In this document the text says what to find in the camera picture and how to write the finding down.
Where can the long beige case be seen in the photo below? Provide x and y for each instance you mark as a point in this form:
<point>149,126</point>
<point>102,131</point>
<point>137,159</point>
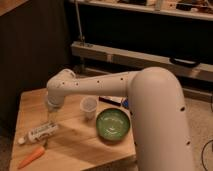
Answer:
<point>139,60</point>

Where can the green ceramic bowl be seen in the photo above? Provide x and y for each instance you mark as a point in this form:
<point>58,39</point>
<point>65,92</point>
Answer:
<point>112,124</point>

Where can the cluttered white shelf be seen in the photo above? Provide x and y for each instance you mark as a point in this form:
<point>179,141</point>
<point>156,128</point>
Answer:
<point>164,9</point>

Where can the wooden table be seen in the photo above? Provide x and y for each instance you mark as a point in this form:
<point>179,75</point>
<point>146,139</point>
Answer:
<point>75,146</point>

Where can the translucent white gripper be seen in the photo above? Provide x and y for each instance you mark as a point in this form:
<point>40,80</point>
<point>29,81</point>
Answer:
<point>52,107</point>

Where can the orange carrot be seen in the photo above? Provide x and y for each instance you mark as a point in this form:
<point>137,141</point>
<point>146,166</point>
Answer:
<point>35,154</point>

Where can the blue sponge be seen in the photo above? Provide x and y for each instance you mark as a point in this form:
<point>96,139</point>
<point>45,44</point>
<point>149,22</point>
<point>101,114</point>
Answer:
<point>125,104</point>

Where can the translucent plastic cup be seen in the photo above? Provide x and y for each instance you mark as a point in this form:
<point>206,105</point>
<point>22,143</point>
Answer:
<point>88,106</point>

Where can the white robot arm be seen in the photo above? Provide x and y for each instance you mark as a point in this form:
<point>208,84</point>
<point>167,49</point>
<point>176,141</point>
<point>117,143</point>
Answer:
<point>157,108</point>

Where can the white labelled bottle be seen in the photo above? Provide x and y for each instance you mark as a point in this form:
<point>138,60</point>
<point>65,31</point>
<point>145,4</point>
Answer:
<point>39,133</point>

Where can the metal pole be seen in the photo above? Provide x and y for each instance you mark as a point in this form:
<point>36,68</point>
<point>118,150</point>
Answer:
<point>81,37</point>

